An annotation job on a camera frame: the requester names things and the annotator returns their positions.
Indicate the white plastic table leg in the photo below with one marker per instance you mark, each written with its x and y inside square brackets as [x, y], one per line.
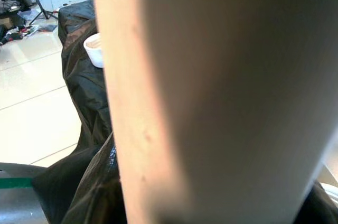
[211, 89]

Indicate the white plastic children table top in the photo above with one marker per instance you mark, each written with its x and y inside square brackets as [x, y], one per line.
[93, 52]

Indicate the black plastic table cover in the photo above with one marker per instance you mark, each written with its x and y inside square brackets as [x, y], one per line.
[84, 97]

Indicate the black tripod stand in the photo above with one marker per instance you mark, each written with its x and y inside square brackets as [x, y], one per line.
[39, 6]

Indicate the grey metal part green tape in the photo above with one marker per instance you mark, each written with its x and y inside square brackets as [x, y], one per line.
[18, 203]

